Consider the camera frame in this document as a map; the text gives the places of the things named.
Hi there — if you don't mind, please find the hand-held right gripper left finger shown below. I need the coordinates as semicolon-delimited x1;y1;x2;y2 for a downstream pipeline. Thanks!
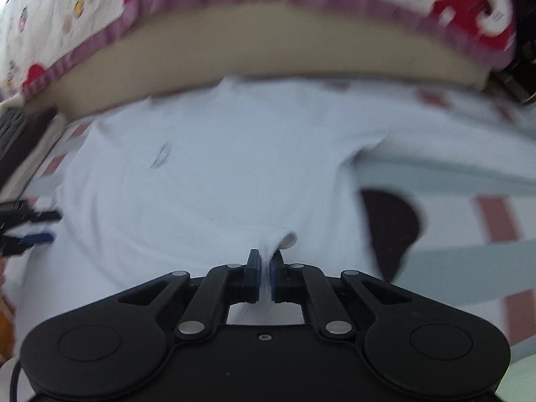
117;249;262;341

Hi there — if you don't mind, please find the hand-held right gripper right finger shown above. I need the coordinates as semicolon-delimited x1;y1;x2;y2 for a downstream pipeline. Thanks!
270;255;413;340

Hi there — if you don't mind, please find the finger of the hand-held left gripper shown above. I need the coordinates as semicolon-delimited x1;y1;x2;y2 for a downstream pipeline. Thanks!
0;201;63;229
0;232;55;256

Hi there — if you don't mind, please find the white T-shirt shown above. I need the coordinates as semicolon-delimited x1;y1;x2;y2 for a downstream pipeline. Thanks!
4;76;419;327

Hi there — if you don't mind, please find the dark brown folded garment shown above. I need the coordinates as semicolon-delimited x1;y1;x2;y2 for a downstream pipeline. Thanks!
8;108;59;177

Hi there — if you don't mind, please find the grey folded garment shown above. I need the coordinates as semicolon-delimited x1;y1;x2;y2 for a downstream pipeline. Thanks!
0;108;28;155

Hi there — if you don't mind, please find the checked round rug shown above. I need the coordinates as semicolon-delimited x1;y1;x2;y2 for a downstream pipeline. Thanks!
0;79;536;369

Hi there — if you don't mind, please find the pale green cloth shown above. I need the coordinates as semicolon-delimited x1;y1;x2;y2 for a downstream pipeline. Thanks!
500;360;536;402

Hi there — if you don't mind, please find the black cable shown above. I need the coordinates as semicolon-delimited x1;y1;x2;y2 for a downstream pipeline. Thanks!
10;360;26;402

